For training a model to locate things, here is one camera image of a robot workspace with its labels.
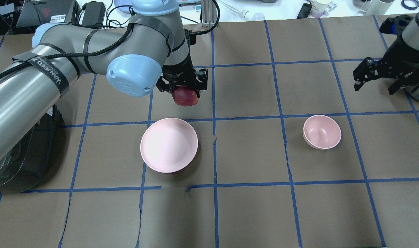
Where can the aluminium frame post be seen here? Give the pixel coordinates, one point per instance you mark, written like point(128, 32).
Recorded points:
point(209, 13)

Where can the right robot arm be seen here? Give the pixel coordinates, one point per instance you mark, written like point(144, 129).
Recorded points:
point(403, 26)

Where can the black power adapter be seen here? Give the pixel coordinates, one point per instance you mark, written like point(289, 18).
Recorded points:
point(93, 15)

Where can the red apple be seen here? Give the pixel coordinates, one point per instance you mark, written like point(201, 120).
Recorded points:
point(185, 96)

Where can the pink plate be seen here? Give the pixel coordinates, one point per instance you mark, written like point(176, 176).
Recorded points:
point(169, 145)

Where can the dark grey rice cooker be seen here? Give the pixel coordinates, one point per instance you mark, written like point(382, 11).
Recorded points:
point(24, 166)

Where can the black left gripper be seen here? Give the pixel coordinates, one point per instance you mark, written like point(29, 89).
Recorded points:
point(177, 71)

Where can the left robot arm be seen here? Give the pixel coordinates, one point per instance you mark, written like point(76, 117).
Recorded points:
point(154, 45)

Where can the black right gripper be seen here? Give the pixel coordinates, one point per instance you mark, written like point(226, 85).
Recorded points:
point(402, 57)

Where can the pink bowl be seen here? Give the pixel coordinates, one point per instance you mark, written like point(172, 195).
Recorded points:
point(321, 132)

